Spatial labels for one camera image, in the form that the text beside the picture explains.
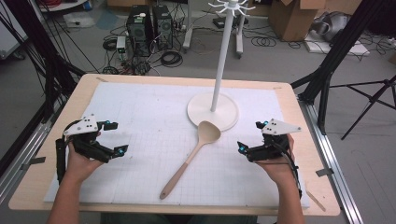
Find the white flat board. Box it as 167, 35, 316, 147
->
304, 30, 372, 58

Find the person's left hand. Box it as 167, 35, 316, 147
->
64, 132, 106, 185

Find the white grid mat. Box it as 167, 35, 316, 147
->
43, 81, 311, 209

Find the aluminium rail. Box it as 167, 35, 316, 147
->
298, 98, 364, 224
0, 119, 52, 204

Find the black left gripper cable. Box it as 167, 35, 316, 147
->
54, 119, 82, 185

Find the white hook stand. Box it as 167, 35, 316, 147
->
186, 0, 257, 133

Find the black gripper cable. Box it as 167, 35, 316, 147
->
54, 119, 82, 185
266, 133, 304, 200

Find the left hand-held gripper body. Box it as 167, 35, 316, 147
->
63, 114, 115, 164

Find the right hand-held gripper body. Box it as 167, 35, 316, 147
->
247, 118, 303, 163

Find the beige wooden-handled spoon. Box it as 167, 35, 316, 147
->
159, 119, 222, 201

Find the person's right hand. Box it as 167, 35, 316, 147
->
255, 133, 301, 187

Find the cardboard box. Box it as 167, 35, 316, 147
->
268, 0, 363, 43

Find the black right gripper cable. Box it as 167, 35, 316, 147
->
266, 133, 304, 200

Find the black computer tower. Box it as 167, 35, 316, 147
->
151, 4, 174, 51
126, 5, 154, 58

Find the grey stand leg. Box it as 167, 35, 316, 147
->
182, 0, 194, 51
234, 6, 250, 60

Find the small white device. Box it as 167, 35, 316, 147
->
116, 35, 127, 54

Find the grey bag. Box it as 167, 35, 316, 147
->
310, 10, 352, 43

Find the black metal frame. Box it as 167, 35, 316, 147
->
290, 0, 396, 136
0, 0, 87, 176

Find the coiled black cable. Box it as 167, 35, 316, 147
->
160, 49, 184, 68
250, 35, 277, 49

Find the black tripod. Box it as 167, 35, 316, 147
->
329, 74, 396, 142

